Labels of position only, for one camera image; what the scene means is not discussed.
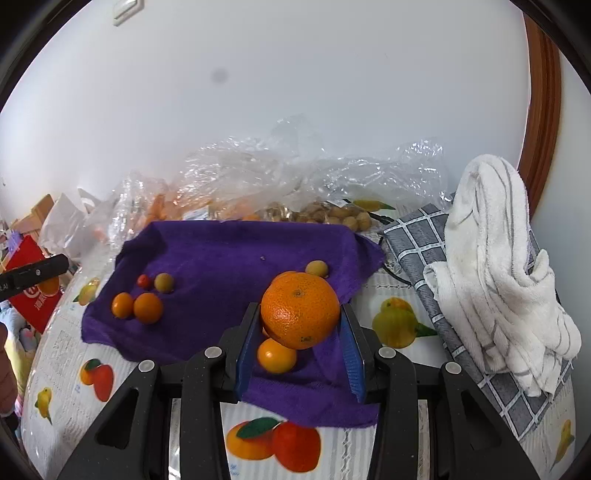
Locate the white striped towel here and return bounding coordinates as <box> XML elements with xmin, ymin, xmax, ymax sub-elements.
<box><xmin>424</xmin><ymin>154</ymin><xmax>583</xmax><ymax>398</ymax></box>

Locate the clear plastic bag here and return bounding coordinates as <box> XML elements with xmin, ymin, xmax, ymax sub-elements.
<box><xmin>108</xmin><ymin>168</ymin><xmax>264</xmax><ymax>245</ymax></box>
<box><xmin>185</xmin><ymin>117</ymin><xmax>455</xmax><ymax>232</ymax></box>

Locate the person's left hand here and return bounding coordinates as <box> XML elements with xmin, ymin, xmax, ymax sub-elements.
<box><xmin>0</xmin><ymin>323</ymin><xmax>18</xmax><ymax>415</ymax></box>

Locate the white wall outlet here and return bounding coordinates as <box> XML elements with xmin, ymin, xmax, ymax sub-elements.
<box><xmin>112</xmin><ymin>0</ymin><xmax>145</xmax><ymax>26</ymax></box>

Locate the pile of brown longans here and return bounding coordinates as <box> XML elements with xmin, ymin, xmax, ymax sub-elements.
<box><xmin>263</xmin><ymin>200</ymin><xmax>372</xmax><ymax>233</ymax></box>

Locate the grey checked cloth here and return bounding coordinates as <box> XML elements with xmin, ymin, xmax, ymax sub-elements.
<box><xmin>379</xmin><ymin>203</ymin><xmax>575</xmax><ymax>446</ymax></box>

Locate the red paper packet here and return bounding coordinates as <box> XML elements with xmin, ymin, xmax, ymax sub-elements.
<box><xmin>4</xmin><ymin>234</ymin><xmax>63</xmax><ymax>334</ymax></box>

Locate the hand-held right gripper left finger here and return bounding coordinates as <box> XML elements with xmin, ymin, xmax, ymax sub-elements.
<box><xmin>58</xmin><ymin>302</ymin><xmax>263</xmax><ymax>480</ymax></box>

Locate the purple towel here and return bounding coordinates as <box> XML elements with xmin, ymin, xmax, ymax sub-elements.
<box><xmin>82</xmin><ymin>220</ymin><xmax>386</xmax><ymax>428</ymax></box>

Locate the smooth oval orange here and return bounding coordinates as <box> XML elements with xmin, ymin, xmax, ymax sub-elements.
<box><xmin>133</xmin><ymin>292</ymin><xmax>164</xmax><ymax>325</ymax></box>

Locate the colourful printed cloth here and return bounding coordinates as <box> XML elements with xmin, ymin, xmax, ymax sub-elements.
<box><xmin>0</xmin><ymin>302</ymin><xmax>40</xmax><ymax>416</ymax></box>

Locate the pile of bagged mandarins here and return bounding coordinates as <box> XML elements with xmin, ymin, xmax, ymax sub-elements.
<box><xmin>92</xmin><ymin>191</ymin><xmax>262</xmax><ymax>243</ymax></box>

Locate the large bumpy orange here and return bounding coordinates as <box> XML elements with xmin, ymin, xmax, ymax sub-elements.
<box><xmin>261</xmin><ymin>271</ymin><xmax>341</xmax><ymax>350</ymax></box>

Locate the small mandarin orange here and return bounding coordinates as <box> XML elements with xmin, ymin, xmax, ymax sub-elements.
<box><xmin>111</xmin><ymin>293</ymin><xmax>135</xmax><ymax>319</ymax></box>
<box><xmin>257</xmin><ymin>338</ymin><xmax>297</xmax><ymax>374</ymax></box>

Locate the fruit print tablecloth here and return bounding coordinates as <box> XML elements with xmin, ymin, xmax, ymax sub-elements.
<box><xmin>18</xmin><ymin>198</ymin><xmax>583</xmax><ymax>480</ymax></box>

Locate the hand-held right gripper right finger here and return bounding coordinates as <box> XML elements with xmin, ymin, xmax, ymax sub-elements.
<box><xmin>339</xmin><ymin>304</ymin><xmax>541</xmax><ymax>480</ymax></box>

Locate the cardboard box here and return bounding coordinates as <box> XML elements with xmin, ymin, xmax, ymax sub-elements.
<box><xmin>11</xmin><ymin>194</ymin><xmax>58</xmax><ymax>234</ymax></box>

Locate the white plastic bag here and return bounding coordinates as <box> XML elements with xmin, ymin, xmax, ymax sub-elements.
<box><xmin>39</xmin><ymin>188</ymin><xmax>105</xmax><ymax>259</ymax></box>

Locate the brown wooden door frame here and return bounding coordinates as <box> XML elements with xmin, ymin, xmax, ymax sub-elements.
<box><xmin>517</xmin><ymin>11</ymin><xmax>563</xmax><ymax>215</ymax></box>

